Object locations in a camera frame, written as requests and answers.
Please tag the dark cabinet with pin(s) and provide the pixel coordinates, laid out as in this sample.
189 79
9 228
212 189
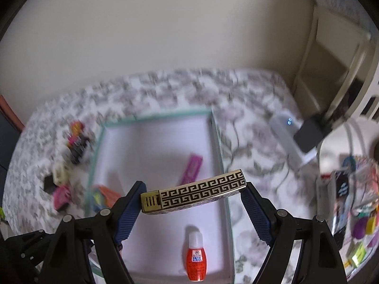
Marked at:
6 145

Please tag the white phone stand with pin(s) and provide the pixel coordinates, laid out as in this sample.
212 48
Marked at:
322 195

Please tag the magenta rectangular case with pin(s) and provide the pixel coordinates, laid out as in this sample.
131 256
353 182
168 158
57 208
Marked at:
192 168

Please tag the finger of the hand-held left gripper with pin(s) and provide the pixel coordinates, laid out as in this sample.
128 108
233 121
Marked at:
29 242

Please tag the small black box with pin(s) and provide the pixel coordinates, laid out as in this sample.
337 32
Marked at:
49 183

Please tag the pink watch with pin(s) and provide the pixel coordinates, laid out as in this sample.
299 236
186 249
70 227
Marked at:
61 198

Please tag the white step shelf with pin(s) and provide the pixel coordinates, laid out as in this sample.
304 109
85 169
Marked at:
325 65

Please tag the yellow-green cube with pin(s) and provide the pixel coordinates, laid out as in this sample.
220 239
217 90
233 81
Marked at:
358 254

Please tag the purple toy egg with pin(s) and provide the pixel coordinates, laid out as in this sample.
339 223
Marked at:
359 229

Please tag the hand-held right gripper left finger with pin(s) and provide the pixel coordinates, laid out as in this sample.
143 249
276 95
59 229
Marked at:
130 213

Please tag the white power strip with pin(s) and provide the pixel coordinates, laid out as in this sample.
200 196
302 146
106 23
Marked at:
284 130

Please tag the clear plastic container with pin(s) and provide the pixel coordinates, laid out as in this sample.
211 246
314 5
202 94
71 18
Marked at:
362 183

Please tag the cream plastic clip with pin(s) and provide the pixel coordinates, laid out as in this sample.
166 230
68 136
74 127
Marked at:
60 174

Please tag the red glue bottle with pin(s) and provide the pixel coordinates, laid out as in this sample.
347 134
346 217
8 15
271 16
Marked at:
196 260

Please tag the teal cardboard box tray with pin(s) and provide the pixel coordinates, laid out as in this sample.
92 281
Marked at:
165 153

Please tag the gold black patterned lighter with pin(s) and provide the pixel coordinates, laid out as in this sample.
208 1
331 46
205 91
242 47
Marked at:
201 192

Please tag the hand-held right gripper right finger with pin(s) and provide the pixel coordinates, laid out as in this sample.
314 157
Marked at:
257 213

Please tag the orange board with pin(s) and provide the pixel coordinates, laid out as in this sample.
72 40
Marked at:
11 112

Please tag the black toy car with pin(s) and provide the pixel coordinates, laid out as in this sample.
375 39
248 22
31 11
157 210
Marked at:
77 153

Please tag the brown dog toy figure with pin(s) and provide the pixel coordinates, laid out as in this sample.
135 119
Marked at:
75 128

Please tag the black power adapter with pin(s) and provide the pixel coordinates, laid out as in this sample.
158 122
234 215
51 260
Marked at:
309 136

